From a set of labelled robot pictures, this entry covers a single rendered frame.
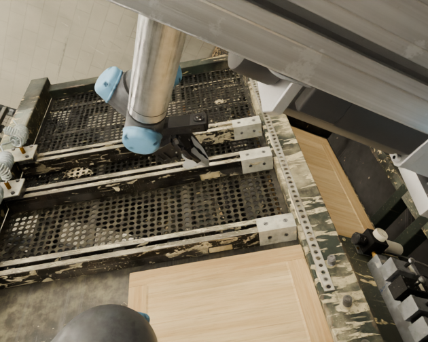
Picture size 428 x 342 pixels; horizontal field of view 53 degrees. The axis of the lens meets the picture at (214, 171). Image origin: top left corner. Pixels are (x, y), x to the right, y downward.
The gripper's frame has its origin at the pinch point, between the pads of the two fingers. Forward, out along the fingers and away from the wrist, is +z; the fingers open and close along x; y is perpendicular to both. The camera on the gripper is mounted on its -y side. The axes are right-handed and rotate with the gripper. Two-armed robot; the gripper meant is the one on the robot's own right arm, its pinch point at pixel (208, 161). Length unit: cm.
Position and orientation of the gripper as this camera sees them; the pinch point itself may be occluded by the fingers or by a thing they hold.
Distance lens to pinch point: 114.5
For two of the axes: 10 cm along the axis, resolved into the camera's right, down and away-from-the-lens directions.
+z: 5.9, 5.3, 6.0
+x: 0.3, 7.3, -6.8
